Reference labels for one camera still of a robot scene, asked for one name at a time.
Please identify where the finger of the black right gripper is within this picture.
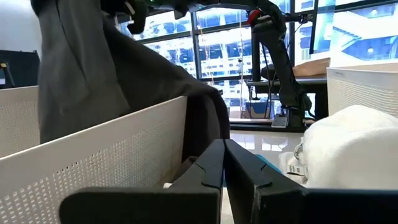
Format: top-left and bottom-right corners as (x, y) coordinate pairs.
(126, 0), (149, 35)

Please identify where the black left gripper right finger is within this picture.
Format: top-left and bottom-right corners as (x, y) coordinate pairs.
(224, 138), (398, 224)

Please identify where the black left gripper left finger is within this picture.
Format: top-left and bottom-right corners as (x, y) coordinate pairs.
(58, 138), (226, 224)

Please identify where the dark grey garment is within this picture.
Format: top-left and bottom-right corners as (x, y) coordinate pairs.
(30, 0), (231, 162)

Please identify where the white garment with label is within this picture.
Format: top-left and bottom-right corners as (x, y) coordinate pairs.
(277, 138), (309, 185)

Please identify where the white fluffy towel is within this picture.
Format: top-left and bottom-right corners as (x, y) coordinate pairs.
(302, 105), (398, 190)

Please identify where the blue bin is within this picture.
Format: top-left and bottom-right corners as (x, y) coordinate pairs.
(244, 101), (272, 119)

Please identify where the white perforated plastic basket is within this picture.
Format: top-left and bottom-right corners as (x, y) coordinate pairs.
(326, 62), (398, 118)
(0, 85), (188, 224)

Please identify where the black equipment case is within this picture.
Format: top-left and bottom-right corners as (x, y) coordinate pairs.
(0, 49), (40, 90)

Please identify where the red clip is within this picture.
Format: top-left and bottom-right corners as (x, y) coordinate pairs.
(247, 8), (262, 26)

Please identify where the black office chair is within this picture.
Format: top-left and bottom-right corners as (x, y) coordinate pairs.
(260, 63), (279, 81)

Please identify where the brown paper bag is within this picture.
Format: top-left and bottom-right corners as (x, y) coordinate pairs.
(292, 57), (331, 78)

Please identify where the black monitor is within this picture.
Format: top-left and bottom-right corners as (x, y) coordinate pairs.
(308, 0), (337, 55)

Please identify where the black window frame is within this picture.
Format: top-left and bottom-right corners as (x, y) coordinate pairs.
(116, 0), (398, 125)

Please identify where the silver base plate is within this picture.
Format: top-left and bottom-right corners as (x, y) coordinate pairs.
(271, 113), (290, 129)

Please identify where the black post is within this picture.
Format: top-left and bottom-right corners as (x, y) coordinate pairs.
(250, 30), (262, 83)

